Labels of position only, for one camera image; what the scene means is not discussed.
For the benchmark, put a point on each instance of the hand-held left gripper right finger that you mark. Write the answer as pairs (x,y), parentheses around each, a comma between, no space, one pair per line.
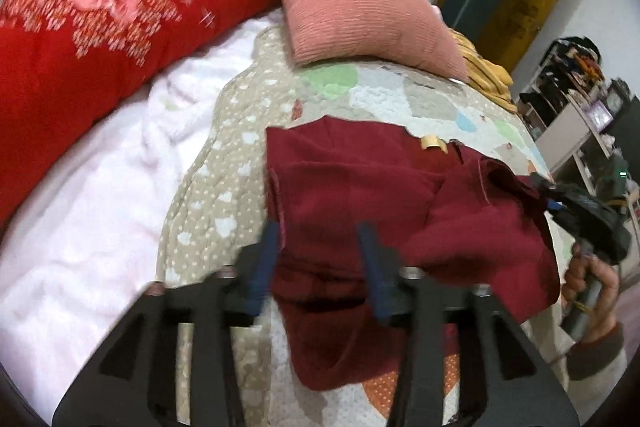
(372,274)

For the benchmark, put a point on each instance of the yellow cloth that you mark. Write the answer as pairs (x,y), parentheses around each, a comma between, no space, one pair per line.
(487,69)

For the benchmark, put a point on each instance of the white fluffy blanket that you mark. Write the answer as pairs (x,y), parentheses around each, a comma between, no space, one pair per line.
(100,187)

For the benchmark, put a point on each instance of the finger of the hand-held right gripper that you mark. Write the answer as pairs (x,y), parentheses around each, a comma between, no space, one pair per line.
(541,191)

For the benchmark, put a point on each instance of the patchwork bed cover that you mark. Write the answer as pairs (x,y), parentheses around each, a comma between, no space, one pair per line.
(345,92)

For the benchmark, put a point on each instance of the dark red garment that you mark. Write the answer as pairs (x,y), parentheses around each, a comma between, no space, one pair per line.
(380,187)

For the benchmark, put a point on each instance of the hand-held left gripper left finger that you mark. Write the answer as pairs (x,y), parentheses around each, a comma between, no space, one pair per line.
(262,263)

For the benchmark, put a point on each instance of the white shelf unit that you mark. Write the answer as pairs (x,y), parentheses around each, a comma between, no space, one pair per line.
(575,107)

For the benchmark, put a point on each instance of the person's right forearm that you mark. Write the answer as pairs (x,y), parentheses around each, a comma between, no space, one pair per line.
(595,362)

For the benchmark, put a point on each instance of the pink ribbed pillow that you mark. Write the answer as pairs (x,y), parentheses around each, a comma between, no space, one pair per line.
(360,12)

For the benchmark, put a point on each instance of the red floral quilt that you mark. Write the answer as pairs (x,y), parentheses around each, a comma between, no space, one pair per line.
(95,42)

